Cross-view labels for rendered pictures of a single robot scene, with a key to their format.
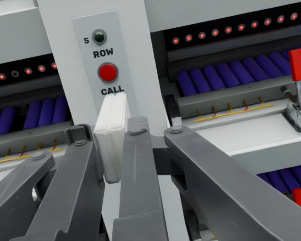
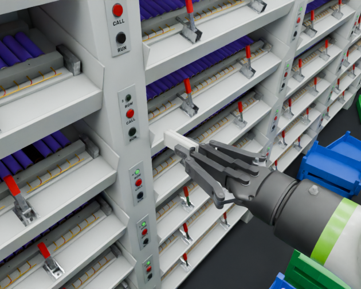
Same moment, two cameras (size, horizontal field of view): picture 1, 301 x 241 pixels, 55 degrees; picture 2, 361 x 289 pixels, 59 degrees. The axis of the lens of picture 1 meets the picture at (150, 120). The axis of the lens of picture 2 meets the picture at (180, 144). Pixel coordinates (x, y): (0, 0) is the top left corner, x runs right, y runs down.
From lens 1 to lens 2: 46 cm
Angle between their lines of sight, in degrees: 45
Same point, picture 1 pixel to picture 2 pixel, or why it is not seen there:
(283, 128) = (183, 115)
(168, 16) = (149, 79)
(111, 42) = (132, 99)
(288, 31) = not seen: hidden behind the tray
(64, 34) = (113, 100)
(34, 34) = (95, 102)
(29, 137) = (62, 158)
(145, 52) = (144, 99)
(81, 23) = (121, 93)
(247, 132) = (171, 121)
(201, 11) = (161, 74)
